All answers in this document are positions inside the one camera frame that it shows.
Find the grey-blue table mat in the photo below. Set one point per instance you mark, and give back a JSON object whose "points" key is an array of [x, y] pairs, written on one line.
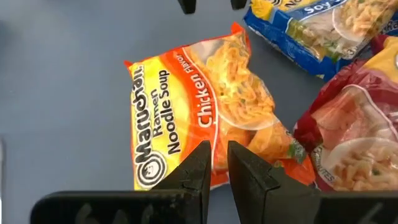
{"points": [[62, 93]]}

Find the blue soy sauce ramen pack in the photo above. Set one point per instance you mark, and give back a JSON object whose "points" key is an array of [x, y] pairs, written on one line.
{"points": [[311, 31]]}

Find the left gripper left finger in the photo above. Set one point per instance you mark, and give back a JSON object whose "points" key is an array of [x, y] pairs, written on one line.
{"points": [[140, 208]]}

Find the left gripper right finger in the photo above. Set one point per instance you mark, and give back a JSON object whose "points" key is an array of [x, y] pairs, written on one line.
{"points": [[280, 202]]}

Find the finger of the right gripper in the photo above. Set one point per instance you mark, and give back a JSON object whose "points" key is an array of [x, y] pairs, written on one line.
{"points": [[238, 3], [187, 5]]}

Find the orange chicken ramen pack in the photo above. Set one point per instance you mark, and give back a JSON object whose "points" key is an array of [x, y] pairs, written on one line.
{"points": [[186, 102]]}

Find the red beef ramen pack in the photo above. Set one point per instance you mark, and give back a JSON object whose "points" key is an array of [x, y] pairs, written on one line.
{"points": [[357, 124]]}

